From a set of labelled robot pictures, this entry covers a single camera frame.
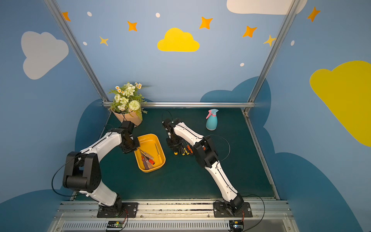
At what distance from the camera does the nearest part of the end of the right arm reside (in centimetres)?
77

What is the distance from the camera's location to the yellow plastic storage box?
90 centimetres

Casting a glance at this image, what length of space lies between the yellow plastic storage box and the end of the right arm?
0.07 metres
